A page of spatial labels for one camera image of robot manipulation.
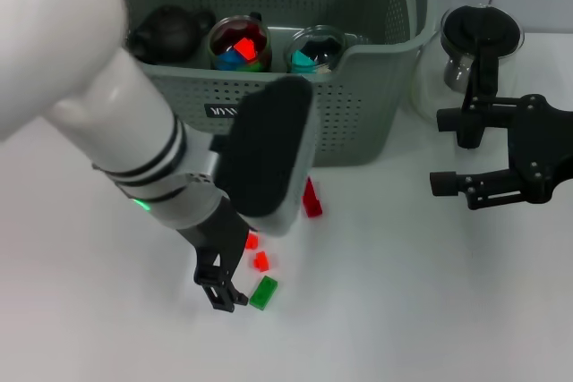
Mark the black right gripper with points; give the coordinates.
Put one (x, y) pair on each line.
(541, 145)

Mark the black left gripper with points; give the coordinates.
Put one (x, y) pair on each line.
(219, 234)

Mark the small red toy brick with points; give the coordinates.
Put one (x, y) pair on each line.
(261, 261)

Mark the tiny red toy brick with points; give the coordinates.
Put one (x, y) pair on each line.
(252, 241)

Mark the dark red toy brick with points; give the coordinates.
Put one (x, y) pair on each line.
(313, 203)

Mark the white toy brick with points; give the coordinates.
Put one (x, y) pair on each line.
(323, 70)

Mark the glass jar with teal bricks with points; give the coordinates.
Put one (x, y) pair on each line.
(322, 39)

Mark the teal toy brick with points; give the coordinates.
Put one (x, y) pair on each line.
(302, 62)

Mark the blue toy brick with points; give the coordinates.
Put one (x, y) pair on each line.
(229, 61)

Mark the large red toy brick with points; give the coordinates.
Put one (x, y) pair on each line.
(245, 48)

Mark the glass teacup with black holder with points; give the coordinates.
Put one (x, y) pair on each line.
(224, 33)

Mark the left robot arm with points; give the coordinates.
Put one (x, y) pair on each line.
(89, 87)

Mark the grey-green perforated storage bin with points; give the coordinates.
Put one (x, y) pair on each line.
(358, 109)

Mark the black clay teapot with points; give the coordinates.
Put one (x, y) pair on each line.
(168, 33)

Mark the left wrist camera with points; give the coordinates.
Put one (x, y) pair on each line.
(264, 154)

